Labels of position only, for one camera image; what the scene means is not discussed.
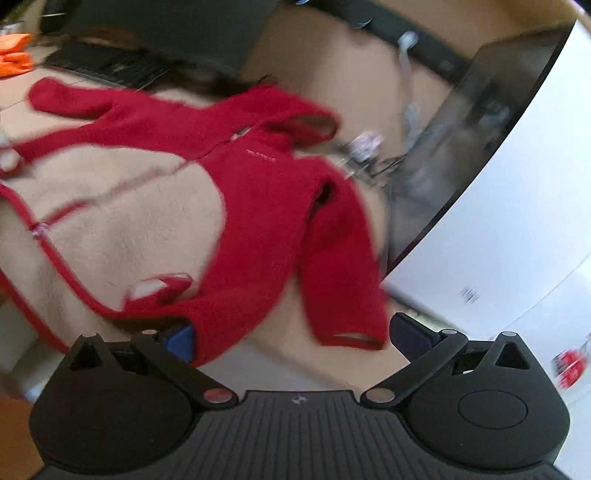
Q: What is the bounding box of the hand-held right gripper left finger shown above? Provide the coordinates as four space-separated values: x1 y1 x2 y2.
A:
69 323 234 409

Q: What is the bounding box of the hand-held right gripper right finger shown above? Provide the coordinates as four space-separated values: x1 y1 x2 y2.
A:
360 312 532 409

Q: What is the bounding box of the red and beige fleece jacket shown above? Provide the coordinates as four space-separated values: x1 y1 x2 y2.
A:
0 78 389 368

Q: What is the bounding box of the white cabinet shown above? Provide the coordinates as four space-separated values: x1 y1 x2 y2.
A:
381 18 591 480

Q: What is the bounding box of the red and white object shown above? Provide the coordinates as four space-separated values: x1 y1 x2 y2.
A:
553 333 591 388

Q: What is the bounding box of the dark monitor screen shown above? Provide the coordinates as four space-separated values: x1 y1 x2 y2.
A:
383 25 575 278

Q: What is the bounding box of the black keyboard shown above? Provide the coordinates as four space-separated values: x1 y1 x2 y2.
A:
44 42 172 89

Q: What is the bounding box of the black computer monitor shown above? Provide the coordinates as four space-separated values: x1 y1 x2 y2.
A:
60 0 282 79

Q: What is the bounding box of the orange cloth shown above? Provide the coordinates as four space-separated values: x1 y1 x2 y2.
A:
0 33 35 78

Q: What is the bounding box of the grey cable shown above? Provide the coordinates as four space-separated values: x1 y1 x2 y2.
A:
394 31 423 153

